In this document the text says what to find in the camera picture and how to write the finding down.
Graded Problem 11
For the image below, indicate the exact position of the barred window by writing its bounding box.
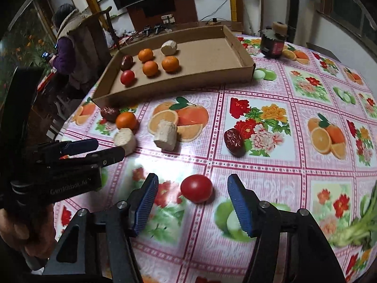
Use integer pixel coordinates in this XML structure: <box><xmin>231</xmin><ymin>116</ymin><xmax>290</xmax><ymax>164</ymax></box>
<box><xmin>316</xmin><ymin>0</ymin><xmax>377</xmax><ymax>45</ymax></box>

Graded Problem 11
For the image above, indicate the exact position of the shallow cardboard box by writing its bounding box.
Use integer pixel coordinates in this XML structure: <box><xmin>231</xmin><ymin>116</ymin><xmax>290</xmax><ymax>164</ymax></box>
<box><xmin>91</xmin><ymin>25</ymin><xmax>256</xmax><ymax>108</ymax></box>

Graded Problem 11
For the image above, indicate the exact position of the brown television cabinet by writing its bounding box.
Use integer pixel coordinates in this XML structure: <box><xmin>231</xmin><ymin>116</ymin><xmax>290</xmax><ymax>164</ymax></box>
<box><xmin>127</xmin><ymin>0</ymin><xmax>198</xmax><ymax>33</ymax></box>

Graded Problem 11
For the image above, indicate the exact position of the brown tape roll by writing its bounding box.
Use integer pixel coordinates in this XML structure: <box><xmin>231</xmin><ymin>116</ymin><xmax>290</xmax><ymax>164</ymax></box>
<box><xmin>272</xmin><ymin>21</ymin><xmax>287</xmax><ymax>37</ymax></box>

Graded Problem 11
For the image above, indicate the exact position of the orange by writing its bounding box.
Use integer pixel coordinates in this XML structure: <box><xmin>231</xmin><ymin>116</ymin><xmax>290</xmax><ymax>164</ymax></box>
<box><xmin>138</xmin><ymin>48</ymin><xmax>154</xmax><ymax>62</ymax></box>
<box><xmin>162</xmin><ymin>56</ymin><xmax>180</xmax><ymax>72</ymax></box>
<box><xmin>143</xmin><ymin>61</ymin><xmax>160</xmax><ymax>77</ymax></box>
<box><xmin>115</xmin><ymin>112</ymin><xmax>138</xmax><ymax>131</ymax></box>

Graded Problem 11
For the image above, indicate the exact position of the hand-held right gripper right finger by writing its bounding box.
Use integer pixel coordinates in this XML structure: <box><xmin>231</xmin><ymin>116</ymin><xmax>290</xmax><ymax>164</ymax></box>
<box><xmin>227</xmin><ymin>173</ymin><xmax>347</xmax><ymax>283</ymax></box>

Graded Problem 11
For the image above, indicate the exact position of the green bok choy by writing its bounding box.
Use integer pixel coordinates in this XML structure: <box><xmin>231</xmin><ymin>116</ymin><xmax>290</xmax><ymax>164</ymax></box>
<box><xmin>329</xmin><ymin>180</ymin><xmax>377</xmax><ymax>248</ymax></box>

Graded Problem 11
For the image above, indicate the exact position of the wooden chair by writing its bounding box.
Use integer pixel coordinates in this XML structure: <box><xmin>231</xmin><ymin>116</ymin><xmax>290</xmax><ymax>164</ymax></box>
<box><xmin>85</xmin><ymin>6</ymin><xmax>121</xmax><ymax>50</ymax></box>

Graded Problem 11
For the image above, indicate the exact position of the fruit flower printed tablecloth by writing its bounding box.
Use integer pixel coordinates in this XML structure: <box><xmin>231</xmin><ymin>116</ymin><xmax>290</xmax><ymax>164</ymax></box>
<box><xmin>51</xmin><ymin>34</ymin><xmax>377</xmax><ymax>283</ymax></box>

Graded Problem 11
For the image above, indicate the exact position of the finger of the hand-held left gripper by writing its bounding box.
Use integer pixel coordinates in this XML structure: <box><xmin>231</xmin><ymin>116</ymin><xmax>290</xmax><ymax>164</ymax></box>
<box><xmin>47</xmin><ymin>146</ymin><xmax>126</xmax><ymax>170</ymax></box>
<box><xmin>37</xmin><ymin>138</ymin><xmax>99</xmax><ymax>162</ymax></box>

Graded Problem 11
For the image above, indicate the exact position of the wrinkled red date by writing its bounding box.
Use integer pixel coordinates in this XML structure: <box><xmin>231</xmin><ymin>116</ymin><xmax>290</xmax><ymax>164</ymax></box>
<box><xmin>223</xmin><ymin>128</ymin><xmax>246</xmax><ymax>157</ymax></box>

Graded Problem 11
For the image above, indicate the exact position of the dark jar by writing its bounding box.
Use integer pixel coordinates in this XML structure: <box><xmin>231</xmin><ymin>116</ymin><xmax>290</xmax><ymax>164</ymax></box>
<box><xmin>260</xmin><ymin>28</ymin><xmax>286</xmax><ymax>59</ymax></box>

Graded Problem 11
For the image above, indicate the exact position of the red tomato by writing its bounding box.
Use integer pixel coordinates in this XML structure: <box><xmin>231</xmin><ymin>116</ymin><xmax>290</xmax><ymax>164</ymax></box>
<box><xmin>180</xmin><ymin>175</ymin><xmax>213</xmax><ymax>203</ymax></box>
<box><xmin>120</xmin><ymin>70</ymin><xmax>135</xmax><ymax>87</ymax></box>

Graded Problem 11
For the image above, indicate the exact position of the dark red jujube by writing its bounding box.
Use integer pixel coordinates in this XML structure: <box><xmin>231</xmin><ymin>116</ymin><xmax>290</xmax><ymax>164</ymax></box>
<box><xmin>100</xmin><ymin>107</ymin><xmax>120</xmax><ymax>122</ymax></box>

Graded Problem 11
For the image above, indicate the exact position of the person's left hand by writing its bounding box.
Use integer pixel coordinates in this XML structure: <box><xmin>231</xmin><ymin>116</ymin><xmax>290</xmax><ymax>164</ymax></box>
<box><xmin>0</xmin><ymin>203</ymin><xmax>58</xmax><ymax>261</ymax></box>

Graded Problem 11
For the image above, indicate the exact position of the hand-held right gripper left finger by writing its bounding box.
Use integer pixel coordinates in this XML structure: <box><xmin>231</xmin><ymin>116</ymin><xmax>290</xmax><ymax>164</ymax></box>
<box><xmin>43</xmin><ymin>173</ymin><xmax>160</xmax><ymax>283</ymax></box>

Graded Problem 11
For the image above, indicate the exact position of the white yam piece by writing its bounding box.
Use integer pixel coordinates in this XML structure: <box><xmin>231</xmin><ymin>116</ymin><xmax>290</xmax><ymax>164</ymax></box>
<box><xmin>114</xmin><ymin>128</ymin><xmax>137</xmax><ymax>156</ymax></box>
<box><xmin>161</xmin><ymin>40</ymin><xmax>178</xmax><ymax>56</ymax></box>
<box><xmin>154</xmin><ymin>120</ymin><xmax>178</xmax><ymax>151</ymax></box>

